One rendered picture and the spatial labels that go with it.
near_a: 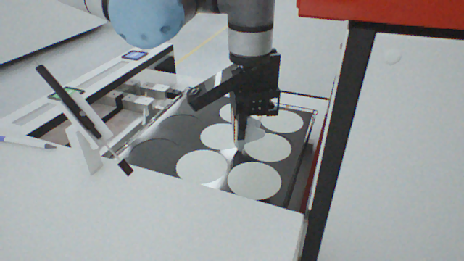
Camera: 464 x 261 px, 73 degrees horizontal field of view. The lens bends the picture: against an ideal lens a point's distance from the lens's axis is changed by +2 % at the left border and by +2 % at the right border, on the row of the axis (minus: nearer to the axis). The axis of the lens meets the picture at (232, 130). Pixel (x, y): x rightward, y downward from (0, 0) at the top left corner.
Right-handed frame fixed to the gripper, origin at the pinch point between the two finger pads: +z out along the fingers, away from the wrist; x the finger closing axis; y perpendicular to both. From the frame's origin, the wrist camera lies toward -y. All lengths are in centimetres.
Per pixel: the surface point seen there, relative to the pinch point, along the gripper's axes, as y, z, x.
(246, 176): 0.4, 1.3, -8.2
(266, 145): 6.6, 1.2, 0.4
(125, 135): -24.1, 3.5, 12.6
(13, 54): -172, 79, 289
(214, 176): -5.5, 1.3, -7.1
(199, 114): -6.3, 1.3, 15.4
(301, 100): 27.3, 9.2, 31.2
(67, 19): -132, 64, 355
